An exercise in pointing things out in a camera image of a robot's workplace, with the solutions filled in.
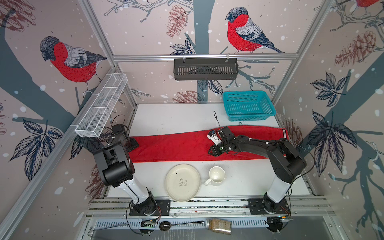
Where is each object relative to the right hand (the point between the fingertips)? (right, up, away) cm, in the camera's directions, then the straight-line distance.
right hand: (210, 151), depth 92 cm
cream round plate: (-17, -15, -11) cm, 25 cm away
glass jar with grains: (+1, -26, -27) cm, 38 cm away
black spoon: (-23, -29, -24) cm, 44 cm away
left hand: (-52, +2, 0) cm, 52 cm away
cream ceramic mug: (+3, -11, -11) cm, 16 cm away
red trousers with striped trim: (-10, +2, +4) cm, 11 cm away
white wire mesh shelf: (-60, +28, -14) cm, 68 cm away
